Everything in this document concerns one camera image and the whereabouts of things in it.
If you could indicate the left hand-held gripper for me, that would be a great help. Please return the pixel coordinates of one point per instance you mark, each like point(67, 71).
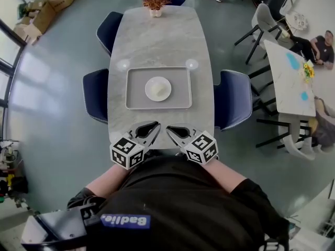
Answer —
point(127, 152)

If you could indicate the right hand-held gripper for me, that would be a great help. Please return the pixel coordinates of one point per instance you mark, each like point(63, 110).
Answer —
point(201, 148)

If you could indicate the pale food piece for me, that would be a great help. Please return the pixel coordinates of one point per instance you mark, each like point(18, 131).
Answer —
point(159, 89)

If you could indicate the round white plate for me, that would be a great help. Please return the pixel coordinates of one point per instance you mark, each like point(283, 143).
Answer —
point(158, 80)

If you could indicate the person's right forearm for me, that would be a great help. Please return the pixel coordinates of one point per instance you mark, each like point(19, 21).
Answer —
point(225, 175)

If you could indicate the person's left forearm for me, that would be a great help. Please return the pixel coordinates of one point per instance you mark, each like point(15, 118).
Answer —
point(107, 182)

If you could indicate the grey marble dining table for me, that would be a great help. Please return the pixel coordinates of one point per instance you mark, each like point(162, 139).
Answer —
point(157, 48)

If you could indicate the grey rectangular tray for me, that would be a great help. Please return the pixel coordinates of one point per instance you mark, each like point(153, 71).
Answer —
point(136, 93)

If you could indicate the person's black shirt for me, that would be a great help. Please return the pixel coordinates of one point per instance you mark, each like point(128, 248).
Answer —
point(183, 197)

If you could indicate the white marble side table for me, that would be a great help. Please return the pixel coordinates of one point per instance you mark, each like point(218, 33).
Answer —
point(288, 88)

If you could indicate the small blue mat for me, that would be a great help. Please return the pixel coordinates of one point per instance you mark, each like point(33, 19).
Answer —
point(304, 96)

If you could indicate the black chest-mounted pack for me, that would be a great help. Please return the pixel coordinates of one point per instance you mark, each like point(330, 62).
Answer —
point(57, 226)

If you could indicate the large blue mat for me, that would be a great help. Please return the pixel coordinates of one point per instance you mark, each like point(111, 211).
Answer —
point(292, 61)

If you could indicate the sunflower bouquet vase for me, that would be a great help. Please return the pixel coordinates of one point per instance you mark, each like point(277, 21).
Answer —
point(307, 72)

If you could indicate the cluttered equipment rack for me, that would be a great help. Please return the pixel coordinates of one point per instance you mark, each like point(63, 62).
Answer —
point(11, 176)

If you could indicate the pile of cardboard boxes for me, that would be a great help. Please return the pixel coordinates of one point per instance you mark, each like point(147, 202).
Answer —
point(49, 6)

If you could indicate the white patterned round seat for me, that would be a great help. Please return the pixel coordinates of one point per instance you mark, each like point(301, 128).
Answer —
point(297, 21)

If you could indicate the white marble counter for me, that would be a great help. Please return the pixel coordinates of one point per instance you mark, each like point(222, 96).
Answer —
point(319, 218)

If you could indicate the black window frame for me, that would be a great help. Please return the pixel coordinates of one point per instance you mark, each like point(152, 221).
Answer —
point(13, 39)

